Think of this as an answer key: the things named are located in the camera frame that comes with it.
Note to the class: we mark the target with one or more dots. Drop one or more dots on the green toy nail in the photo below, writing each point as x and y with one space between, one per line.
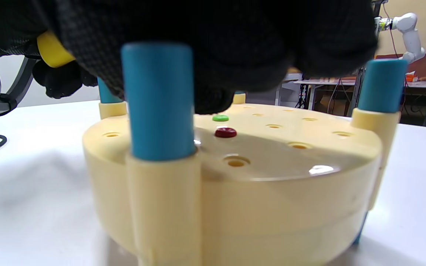
220 118

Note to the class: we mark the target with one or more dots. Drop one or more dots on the person's left hand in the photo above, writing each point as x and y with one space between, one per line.
61 79

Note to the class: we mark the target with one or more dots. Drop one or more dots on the black grey hand controller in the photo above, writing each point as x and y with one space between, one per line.
27 72

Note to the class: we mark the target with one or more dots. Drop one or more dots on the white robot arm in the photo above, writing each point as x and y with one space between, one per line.
411 33

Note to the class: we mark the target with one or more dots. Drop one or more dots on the grey robot stand pole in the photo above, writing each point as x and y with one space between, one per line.
356 92

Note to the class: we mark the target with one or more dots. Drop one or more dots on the brown wooden table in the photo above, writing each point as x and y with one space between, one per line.
331 82

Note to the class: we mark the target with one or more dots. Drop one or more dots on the yellow toy hammer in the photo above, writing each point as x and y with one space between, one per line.
52 50

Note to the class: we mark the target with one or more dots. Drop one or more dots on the person's right hand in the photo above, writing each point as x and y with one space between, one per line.
235 37

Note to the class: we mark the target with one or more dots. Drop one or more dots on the yellow round tap bench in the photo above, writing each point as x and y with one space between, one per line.
272 207

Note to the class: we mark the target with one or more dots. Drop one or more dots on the red toy nail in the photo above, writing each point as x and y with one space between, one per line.
225 132

